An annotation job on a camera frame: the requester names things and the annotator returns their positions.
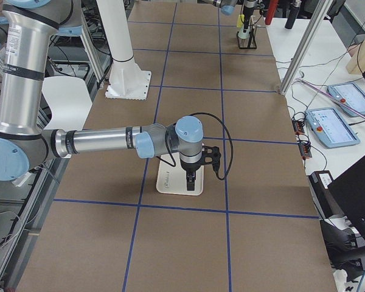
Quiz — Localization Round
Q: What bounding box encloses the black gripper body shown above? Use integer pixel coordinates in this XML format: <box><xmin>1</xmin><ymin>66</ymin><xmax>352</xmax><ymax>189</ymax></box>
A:
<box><xmin>243</xmin><ymin>0</ymin><xmax>256</xmax><ymax>17</ymax></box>
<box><xmin>180</xmin><ymin>161</ymin><xmax>201</xmax><ymax>178</ymax></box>

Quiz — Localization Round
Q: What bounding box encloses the green cup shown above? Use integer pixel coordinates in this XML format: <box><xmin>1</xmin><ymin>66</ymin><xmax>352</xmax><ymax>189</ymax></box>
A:
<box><xmin>238</xmin><ymin>28</ymin><xmax>250</xmax><ymax>40</ymax></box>

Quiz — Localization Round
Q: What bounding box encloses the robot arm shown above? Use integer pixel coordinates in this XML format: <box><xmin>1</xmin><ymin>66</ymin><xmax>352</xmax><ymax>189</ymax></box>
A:
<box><xmin>204</xmin><ymin>0</ymin><xmax>257</xmax><ymax>32</ymax></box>
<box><xmin>0</xmin><ymin>1</ymin><xmax>205</xmax><ymax>191</ymax></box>

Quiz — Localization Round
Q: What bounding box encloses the yellow cup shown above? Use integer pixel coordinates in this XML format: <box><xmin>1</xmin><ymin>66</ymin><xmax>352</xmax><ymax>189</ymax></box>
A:
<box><xmin>236</xmin><ymin>14</ymin><xmax>245</xmax><ymax>29</ymax></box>

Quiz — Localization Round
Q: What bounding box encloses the cream tray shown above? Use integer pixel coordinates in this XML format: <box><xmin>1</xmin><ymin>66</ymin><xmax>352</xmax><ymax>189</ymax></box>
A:
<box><xmin>156</xmin><ymin>159</ymin><xmax>204</xmax><ymax>196</ymax></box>

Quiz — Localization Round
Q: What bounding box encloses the black bottle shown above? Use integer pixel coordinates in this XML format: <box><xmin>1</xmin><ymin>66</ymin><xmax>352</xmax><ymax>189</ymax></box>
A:
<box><xmin>285</xmin><ymin>0</ymin><xmax>302</xmax><ymax>30</ymax></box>

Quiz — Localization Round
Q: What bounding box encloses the orange terminal board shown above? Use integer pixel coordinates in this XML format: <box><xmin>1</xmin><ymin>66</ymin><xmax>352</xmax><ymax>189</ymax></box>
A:
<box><xmin>291</xmin><ymin>119</ymin><xmax>312</xmax><ymax>161</ymax></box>

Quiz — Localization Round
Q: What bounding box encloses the grabber reacher stick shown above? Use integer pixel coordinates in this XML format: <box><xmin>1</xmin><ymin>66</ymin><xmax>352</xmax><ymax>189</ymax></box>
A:
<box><xmin>294</xmin><ymin>71</ymin><xmax>365</xmax><ymax>125</ymax></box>

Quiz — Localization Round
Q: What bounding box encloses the far teach pendant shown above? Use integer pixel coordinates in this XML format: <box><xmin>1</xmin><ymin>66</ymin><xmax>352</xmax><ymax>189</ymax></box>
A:
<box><xmin>327</xmin><ymin>82</ymin><xmax>365</xmax><ymax>117</ymax></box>

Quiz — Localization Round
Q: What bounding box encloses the teach pendant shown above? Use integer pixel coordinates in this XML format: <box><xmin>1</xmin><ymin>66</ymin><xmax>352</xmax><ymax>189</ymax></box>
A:
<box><xmin>305</xmin><ymin>107</ymin><xmax>360</xmax><ymax>148</ymax></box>
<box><xmin>327</xmin><ymin>82</ymin><xmax>365</xmax><ymax>117</ymax></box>

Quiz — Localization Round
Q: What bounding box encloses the small black box device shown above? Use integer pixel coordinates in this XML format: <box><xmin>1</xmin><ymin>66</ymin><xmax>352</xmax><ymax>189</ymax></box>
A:
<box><xmin>308</xmin><ymin>170</ymin><xmax>335</xmax><ymax>218</ymax></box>

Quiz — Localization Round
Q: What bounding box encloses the near teach pendant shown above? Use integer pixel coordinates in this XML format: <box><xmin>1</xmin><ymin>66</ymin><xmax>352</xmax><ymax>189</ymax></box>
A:
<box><xmin>305</xmin><ymin>107</ymin><xmax>360</xmax><ymax>148</ymax></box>

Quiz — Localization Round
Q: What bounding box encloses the white chair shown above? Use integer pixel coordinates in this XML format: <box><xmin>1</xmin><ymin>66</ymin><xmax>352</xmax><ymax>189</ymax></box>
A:
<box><xmin>42</xmin><ymin>76</ymin><xmax>92</xmax><ymax>131</ymax></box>

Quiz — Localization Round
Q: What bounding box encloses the black laptop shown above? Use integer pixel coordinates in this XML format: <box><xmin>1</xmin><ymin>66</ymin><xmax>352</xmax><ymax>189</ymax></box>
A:
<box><xmin>328</xmin><ymin>155</ymin><xmax>365</xmax><ymax>239</ymax></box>

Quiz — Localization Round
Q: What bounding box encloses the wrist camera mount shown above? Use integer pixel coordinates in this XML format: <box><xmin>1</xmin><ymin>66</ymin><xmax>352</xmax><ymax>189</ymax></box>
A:
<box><xmin>201</xmin><ymin>145</ymin><xmax>221</xmax><ymax>173</ymax></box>

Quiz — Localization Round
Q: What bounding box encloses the black wire cup rack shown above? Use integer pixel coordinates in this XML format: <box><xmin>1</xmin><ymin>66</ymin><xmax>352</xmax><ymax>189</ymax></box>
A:
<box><xmin>237</xmin><ymin>26</ymin><xmax>257</xmax><ymax>50</ymax></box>

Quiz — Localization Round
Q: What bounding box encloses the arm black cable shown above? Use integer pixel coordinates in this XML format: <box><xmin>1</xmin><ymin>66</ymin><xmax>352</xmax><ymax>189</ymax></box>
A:
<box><xmin>158</xmin><ymin>111</ymin><xmax>234</xmax><ymax>181</ymax></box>

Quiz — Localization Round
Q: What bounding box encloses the aluminium frame post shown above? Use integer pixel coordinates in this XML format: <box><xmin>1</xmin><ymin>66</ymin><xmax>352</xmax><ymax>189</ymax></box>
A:
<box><xmin>279</xmin><ymin>0</ymin><xmax>333</xmax><ymax>96</ymax></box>

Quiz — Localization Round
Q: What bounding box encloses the white camera pillar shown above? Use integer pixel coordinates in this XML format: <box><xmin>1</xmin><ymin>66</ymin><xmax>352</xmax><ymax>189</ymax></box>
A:
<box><xmin>97</xmin><ymin>0</ymin><xmax>151</xmax><ymax>100</ymax></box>

